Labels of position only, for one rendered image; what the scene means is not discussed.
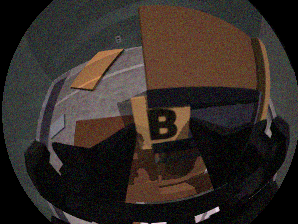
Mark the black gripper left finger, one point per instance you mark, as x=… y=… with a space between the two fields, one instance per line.
x=109 y=162

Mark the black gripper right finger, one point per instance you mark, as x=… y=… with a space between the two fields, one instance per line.
x=222 y=148

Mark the tan tile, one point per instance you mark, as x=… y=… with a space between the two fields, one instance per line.
x=156 y=125

